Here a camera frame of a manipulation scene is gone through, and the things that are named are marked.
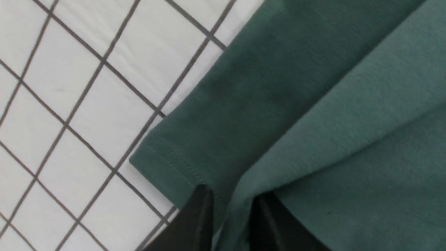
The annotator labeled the white grid-patterned mat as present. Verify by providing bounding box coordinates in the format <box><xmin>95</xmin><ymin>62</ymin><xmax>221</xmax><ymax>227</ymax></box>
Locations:
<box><xmin>1</xmin><ymin>0</ymin><xmax>261</xmax><ymax>251</ymax></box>

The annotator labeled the green long-sleeve top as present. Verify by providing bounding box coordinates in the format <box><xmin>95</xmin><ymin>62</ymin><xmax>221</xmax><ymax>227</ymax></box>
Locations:
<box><xmin>130</xmin><ymin>0</ymin><xmax>445</xmax><ymax>251</ymax></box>

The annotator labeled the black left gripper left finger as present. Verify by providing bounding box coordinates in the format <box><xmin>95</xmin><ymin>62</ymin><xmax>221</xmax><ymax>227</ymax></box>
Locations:
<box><xmin>144</xmin><ymin>184</ymin><xmax>214</xmax><ymax>251</ymax></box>

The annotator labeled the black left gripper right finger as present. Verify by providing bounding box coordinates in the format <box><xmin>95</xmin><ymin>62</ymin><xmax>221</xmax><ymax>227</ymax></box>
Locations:
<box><xmin>249</xmin><ymin>193</ymin><xmax>329</xmax><ymax>251</ymax></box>

